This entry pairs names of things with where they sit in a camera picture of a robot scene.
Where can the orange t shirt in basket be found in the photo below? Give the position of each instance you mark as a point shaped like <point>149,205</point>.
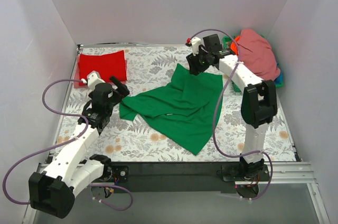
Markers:
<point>233,46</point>

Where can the floral table cloth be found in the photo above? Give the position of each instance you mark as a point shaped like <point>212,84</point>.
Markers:
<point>149,67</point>

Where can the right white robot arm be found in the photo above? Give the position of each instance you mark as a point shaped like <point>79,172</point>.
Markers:
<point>258,106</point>

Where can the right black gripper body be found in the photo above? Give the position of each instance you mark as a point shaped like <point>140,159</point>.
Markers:
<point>194,63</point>

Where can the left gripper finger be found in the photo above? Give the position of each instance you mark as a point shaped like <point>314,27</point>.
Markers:
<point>120,87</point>
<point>124,92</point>

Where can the pink t shirt in basket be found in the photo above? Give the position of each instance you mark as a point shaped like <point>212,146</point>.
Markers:
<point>257,55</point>

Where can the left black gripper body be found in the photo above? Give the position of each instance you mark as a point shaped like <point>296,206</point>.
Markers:
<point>116,91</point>

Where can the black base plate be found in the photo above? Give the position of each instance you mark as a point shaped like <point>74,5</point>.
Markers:
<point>224,177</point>

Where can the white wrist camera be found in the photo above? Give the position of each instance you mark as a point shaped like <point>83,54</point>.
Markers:
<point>194,43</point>
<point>92,80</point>

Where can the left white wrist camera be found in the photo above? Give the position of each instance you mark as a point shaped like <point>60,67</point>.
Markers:
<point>92,80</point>

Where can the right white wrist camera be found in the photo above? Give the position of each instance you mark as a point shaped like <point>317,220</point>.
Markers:
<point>194,43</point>

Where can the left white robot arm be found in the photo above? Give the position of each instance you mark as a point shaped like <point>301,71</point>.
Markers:
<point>55,189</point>

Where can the green t shirt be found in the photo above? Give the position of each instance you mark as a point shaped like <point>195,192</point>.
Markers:
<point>182,110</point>

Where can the blue t shirt in basket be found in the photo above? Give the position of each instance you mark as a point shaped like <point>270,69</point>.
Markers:
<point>279,81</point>

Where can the green plastic basket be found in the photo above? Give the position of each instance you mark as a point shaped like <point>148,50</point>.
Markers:
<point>226,42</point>

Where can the folded red t shirt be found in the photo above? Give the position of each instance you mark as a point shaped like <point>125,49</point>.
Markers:
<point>107,65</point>

